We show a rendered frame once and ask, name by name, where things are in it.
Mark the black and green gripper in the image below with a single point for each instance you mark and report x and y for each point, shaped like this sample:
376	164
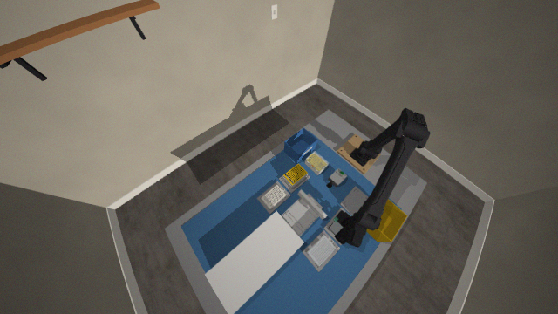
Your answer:
343	215

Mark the yellow open-top bin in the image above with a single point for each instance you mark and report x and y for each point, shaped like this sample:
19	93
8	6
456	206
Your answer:
392	220

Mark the white button box with green key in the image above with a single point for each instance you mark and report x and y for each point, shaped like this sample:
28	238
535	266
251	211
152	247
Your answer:
336	178

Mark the white multiwell plate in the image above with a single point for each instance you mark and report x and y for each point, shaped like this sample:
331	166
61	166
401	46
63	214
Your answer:
321	250

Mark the blue bench mat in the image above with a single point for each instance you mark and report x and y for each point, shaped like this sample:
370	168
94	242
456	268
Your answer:
297	287

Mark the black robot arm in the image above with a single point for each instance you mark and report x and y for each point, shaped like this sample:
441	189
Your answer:
413	127

